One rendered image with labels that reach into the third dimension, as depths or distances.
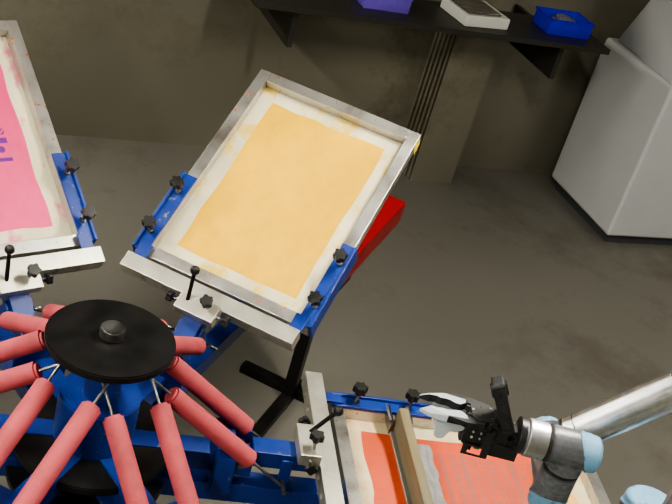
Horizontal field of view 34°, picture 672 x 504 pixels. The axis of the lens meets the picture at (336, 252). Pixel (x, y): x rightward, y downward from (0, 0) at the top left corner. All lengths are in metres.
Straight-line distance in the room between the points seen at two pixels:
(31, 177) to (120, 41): 2.93
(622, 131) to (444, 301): 1.81
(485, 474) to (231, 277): 0.94
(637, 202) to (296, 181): 3.82
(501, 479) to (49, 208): 1.54
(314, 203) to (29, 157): 0.87
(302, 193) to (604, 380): 2.66
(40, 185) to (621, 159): 4.33
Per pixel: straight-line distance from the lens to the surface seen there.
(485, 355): 5.52
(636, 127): 6.89
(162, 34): 6.32
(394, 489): 3.05
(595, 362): 5.84
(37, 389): 2.62
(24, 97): 3.58
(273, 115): 3.64
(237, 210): 3.44
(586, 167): 7.25
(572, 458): 2.19
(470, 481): 3.18
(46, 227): 3.37
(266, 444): 2.92
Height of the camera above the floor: 2.91
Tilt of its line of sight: 29 degrees down
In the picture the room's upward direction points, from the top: 17 degrees clockwise
